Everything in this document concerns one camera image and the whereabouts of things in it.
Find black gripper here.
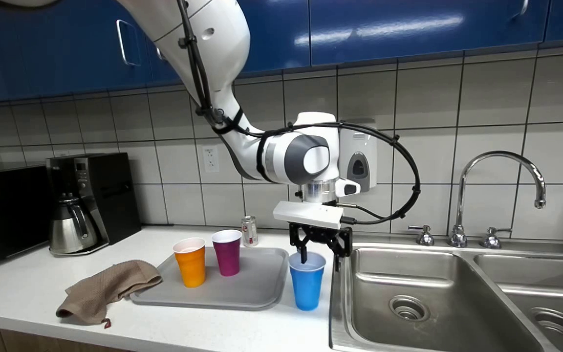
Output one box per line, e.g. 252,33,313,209
290,222,352,271

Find blue plastic cup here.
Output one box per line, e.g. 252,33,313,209
288,252,327,310

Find purple plastic cup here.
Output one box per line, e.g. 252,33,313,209
213,228,243,275

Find orange plastic cup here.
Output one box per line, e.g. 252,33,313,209
174,238,207,287

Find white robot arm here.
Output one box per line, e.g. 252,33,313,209
118,0,360,261

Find grey serving tray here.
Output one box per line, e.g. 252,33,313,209
131,246,288,310

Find stainless steel double sink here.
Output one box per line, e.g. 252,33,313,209
329,238,563,352

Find white soap dispenser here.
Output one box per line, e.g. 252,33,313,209
340,128,377,191

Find chrome gooseneck faucet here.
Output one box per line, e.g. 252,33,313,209
407,148,550,250

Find black steel coffee maker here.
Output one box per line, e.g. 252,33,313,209
47,152,141,254

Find brown cloth towel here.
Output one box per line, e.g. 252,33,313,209
55,259,162,328

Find steel coffee carafe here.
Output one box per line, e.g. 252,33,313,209
49,197,100,256

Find black microwave oven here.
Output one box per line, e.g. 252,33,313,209
0,166,55,261

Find wooden lower cabinet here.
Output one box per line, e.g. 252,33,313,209
0,328,127,352

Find blue upper cabinets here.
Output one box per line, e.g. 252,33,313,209
0,0,563,101

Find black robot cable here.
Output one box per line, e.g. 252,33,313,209
174,0,422,228

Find white wall outlet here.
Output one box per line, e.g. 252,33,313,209
202,144,219,171

